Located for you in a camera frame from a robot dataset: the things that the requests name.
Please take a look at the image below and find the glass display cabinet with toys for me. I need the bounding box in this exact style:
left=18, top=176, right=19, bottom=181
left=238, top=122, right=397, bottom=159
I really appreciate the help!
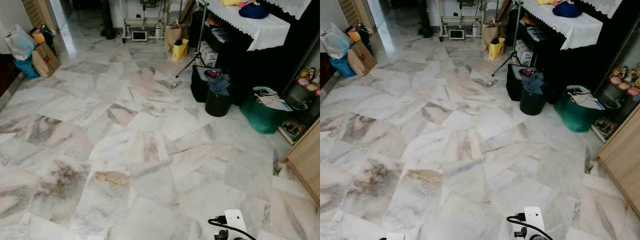
left=590, top=27, right=640, bottom=143
left=277, top=30, right=321, bottom=146

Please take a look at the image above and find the white metal table frame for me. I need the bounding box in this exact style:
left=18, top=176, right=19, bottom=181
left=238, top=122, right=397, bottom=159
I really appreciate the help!
left=120, top=0, right=173, bottom=43
left=437, top=0, right=488, bottom=41

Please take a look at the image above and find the white plastic bag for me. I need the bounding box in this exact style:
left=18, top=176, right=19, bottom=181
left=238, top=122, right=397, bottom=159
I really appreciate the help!
left=4, top=24, right=37, bottom=61
left=320, top=22, right=353, bottom=60

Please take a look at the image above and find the black pole stand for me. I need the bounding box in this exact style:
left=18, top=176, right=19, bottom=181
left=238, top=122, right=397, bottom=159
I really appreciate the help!
left=99, top=0, right=117, bottom=40
left=417, top=0, right=435, bottom=38

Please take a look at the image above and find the brown paper bag red print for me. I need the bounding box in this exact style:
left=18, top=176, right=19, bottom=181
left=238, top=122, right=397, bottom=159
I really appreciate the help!
left=346, top=41, right=378, bottom=77
left=31, top=42, right=62, bottom=78

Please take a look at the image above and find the black shopping bag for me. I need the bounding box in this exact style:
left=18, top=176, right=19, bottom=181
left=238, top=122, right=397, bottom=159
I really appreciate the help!
left=40, top=25, right=57, bottom=53
left=356, top=23, right=373, bottom=53

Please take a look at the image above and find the white lace cloth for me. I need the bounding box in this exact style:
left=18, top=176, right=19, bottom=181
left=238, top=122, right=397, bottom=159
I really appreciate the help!
left=265, top=0, right=312, bottom=20
left=582, top=0, right=623, bottom=18

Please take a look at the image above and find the light wooden cabinet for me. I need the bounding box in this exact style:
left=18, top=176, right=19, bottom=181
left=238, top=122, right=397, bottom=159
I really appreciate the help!
left=285, top=120, right=321, bottom=206
left=595, top=102, right=640, bottom=218

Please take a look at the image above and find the yellow paper bag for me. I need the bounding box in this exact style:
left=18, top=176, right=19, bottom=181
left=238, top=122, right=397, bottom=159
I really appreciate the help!
left=488, top=37, right=506, bottom=61
left=171, top=38, right=189, bottom=62

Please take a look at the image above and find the black shelf unit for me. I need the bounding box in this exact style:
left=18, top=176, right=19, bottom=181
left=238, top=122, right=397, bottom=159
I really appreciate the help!
left=510, top=0, right=640, bottom=91
left=192, top=0, right=321, bottom=96

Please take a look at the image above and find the tall brown paper bag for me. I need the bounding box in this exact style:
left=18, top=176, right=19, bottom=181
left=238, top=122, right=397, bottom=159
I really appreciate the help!
left=164, top=20, right=187, bottom=52
left=481, top=20, right=503, bottom=51

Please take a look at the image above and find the black tripod stand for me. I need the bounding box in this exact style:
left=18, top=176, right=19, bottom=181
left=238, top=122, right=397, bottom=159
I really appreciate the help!
left=491, top=0, right=523, bottom=77
left=175, top=0, right=211, bottom=78

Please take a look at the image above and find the green fabric bag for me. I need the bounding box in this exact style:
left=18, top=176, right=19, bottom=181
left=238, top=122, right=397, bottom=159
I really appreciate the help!
left=239, top=86, right=293, bottom=135
left=554, top=85, right=606, bottom=133

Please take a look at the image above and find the blue bag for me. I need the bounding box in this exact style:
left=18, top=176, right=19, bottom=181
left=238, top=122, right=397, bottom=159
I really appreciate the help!
left=13, top=57, right=41, bottom=80
left=329, top=56, right=357, bottom=78

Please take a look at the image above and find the black bucket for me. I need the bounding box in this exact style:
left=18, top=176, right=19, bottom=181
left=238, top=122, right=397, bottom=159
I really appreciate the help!
left=205, top=87, right=233, bottom=118
left=519, top=86, right=547, bottom=116

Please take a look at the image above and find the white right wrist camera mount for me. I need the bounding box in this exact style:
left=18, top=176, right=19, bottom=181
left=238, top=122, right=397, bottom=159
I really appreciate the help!
left=223, top=209, right=248, bottom=240
left=523, top=206, right=546, bottom=238

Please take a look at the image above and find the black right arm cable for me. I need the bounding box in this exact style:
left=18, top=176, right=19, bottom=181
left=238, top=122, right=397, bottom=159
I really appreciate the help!
left=506, top=213, right=553, bottom=240
left=207, top=216, right=256, bottom=240

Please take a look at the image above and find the dark blue cap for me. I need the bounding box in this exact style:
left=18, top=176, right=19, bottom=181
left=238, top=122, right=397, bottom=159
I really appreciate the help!
left=552, top=1, right=583, bottom=19
left=238, top=2, right=270, bottom=20

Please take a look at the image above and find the grey-blue cloth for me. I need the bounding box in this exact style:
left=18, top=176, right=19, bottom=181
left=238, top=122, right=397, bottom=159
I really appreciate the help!
left=207, top=74, right=232, bottom=96
left=521, top=73, right=546, bottom=95

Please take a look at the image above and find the white cardboard box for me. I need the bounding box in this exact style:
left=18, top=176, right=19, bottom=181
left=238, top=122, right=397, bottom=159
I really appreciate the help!
left=515, top=40, right=534, bottom=67
left=199, top=41, right=219, bottom=68

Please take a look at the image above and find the black fabric bag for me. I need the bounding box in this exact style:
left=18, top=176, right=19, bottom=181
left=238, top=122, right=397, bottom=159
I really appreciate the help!
left=506, top=63, right=536, bottom=102
left=190, top=65, right=223, bottom=103

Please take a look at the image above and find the wooden louvre door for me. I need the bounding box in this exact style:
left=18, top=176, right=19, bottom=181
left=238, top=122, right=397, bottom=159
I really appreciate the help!
left=20, top=0, right=53, bottom=28
left=337, top=0, right=368, bottom=27

